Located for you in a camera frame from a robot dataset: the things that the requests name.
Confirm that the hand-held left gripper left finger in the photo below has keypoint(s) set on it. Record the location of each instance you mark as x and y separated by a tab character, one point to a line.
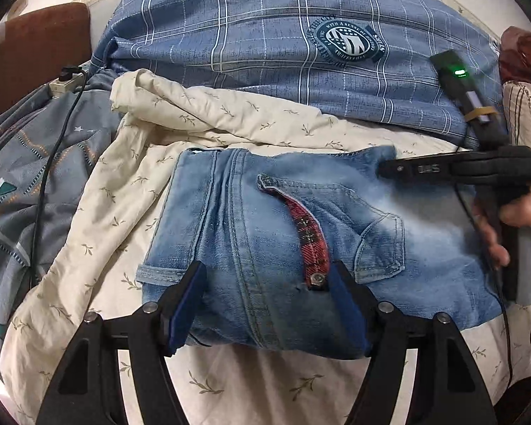
183	314

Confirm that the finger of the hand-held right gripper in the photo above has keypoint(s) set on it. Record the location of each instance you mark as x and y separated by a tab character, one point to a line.
396	169

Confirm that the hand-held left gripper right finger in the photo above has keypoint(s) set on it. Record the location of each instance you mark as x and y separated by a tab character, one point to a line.
347	305

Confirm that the blue denim pants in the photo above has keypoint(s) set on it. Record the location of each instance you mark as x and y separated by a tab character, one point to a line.
248	230

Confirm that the person's right hand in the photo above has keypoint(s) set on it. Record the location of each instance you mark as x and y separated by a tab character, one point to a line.
524	212

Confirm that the striped beige pillow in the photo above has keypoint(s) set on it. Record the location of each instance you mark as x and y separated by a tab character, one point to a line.
529	133

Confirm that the reddish brown cloth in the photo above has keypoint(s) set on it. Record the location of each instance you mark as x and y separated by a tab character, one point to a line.
524	55

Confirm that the cream leaf-print blanket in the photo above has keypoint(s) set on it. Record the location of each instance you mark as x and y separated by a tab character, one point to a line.
128	186

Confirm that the blue plaid quilt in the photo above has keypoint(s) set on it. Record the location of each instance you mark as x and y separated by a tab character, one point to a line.
248	31

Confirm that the grey patterned quilt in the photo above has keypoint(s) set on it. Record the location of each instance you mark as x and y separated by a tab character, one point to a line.
26	164

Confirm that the brown headboard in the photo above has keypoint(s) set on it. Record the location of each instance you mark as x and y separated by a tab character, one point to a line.
26	53

